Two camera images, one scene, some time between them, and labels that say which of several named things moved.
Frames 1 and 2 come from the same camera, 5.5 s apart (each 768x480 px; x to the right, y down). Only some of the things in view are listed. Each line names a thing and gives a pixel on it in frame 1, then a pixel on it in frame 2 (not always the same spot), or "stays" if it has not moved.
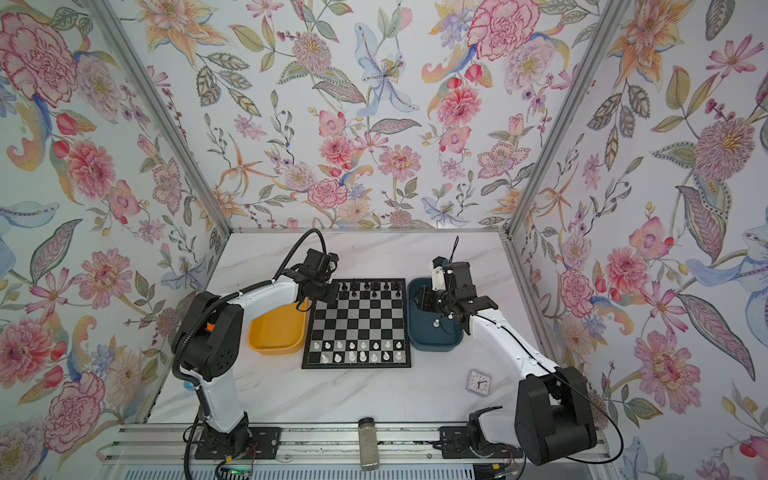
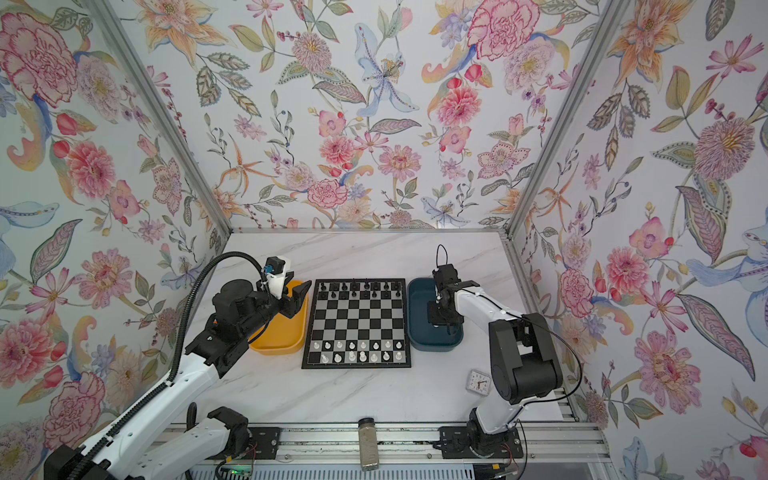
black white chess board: (367, 327) stays
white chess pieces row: (359, 351) stays
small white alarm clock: (479, 382) stays
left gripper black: (334, 292) -> (291, 305)
